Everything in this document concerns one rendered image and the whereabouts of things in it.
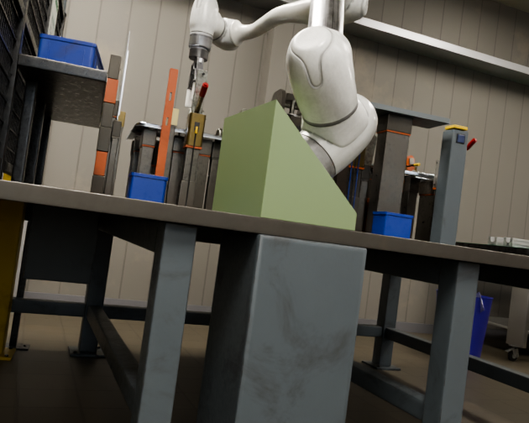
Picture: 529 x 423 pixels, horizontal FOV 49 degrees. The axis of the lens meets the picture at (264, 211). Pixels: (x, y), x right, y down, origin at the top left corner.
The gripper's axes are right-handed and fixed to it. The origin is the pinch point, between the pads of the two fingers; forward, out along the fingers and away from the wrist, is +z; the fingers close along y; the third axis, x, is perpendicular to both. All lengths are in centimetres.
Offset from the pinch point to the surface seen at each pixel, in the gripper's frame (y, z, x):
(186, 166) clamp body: -18.9, 27.1, 1.3
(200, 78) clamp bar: -16.9, -5.1, 0.7
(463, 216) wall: 217, 6, -285
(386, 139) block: -37, 8, -65
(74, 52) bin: -41, 1, 43
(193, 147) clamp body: -20.3, 20.1, 0.1
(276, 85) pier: 186, -65, -88
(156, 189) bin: -49, 38, 14
